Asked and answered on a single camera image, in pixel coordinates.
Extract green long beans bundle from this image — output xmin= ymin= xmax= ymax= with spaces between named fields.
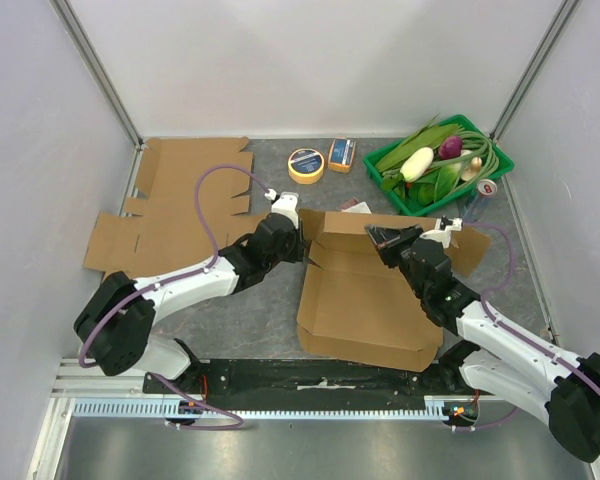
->
xmin=432 ymin=130 xmax=491 ymax=169

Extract green leafy vegetable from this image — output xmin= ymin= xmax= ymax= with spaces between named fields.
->
xmin=374 ymin=121 xmax=463 ymax=202

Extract grey slotted cable duct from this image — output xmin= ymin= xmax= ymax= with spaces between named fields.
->
xmin=72 ymin=397 xmax=460 ymax=421

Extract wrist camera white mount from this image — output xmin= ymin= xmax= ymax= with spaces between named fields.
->
xmin=420 ymin=216 xmax=463 ymax=249
xmin=264 ymin=188 xmax=299 ymax=229

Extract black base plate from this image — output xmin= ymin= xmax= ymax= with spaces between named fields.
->
xmin=170 ymin=359 xmax=475 ymax=410

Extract aluminium frame post left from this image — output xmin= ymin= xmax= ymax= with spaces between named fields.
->
xmin=49 ymin=0 xmax=144 ymax=146

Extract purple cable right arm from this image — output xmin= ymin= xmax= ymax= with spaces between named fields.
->
xmin=442 ymin=222 xmax=600 ymax=451

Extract brown cardboard box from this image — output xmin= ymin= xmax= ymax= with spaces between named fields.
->
xmin=296 ymin=208 xmax=493 ymax=372

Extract green plastic tray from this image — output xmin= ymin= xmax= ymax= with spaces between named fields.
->
xmin=364 ymin=115 xmax=514 ymax=217

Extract brown mushroom toy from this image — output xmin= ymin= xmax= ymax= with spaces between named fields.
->
xmin=461 ymin=156 xmax=482 ymax=182

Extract aluminium frame post right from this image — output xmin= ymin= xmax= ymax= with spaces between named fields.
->
xmin=490 ymin=0 xmax=581 ymax=142

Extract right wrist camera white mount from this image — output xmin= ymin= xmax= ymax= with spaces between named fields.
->
xmin=420 ymin=216 xmax=463 ymax=249

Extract flat cardboard sheet on left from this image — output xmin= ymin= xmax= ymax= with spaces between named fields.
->
xmin=83 ymin=137 xmax=263 ymax=278

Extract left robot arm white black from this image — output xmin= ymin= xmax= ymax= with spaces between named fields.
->
xmin=74 ymin=213 xmax=306 ymax=393

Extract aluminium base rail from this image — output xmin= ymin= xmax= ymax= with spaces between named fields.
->
xmin=51 ymin=359 xmax=144 ymax=398

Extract yellow tape roll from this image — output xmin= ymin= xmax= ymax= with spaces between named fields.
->
xmin=287 ymin=148 xmax=325 ymax=185

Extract yellow sponge block blue label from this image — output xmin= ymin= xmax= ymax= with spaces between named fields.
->
xmin=327 ymin=138 xmax=356 ymax=173

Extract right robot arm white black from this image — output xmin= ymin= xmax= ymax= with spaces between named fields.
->
xmin=365 ymin=217 xmax=600 ymax=463

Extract purple onion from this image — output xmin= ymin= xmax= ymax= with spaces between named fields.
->
xmin=438 ymin=135 xmax=463 ymax=160

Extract clear plastic bag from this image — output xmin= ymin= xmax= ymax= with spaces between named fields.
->
xmin=347 ymin=202 xmax=371 ymax=214

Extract red packet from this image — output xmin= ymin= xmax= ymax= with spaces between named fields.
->
xmin=339 ymin=198 xmax=359 ymax=211

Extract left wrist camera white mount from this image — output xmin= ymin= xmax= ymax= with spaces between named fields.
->
xmin=264 ymin=188 xmax=299 ymax=229

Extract aluminium frame post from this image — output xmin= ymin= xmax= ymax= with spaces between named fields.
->
xmin=490 ymin=0 xmax=581 ymax=142
xmin=49 ymin=0 xmax=144 ymax=146

